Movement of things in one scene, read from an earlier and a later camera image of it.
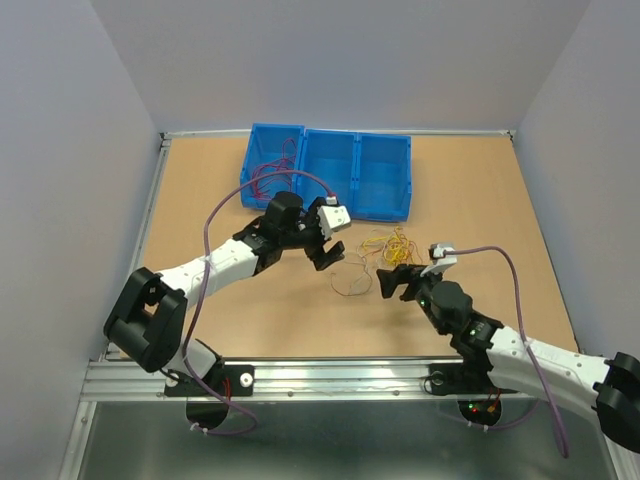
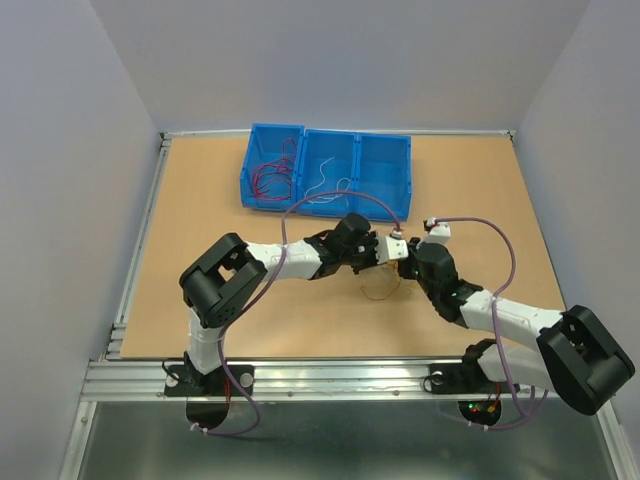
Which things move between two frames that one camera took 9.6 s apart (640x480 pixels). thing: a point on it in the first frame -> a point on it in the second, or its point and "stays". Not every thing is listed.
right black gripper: (402, 274) -> (404, 263)
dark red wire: (265, 187) stays
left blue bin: (270, 148) stays
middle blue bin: (332, 157) stays
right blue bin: (382, 187) stays
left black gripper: (325, 259) -> (370, 241)
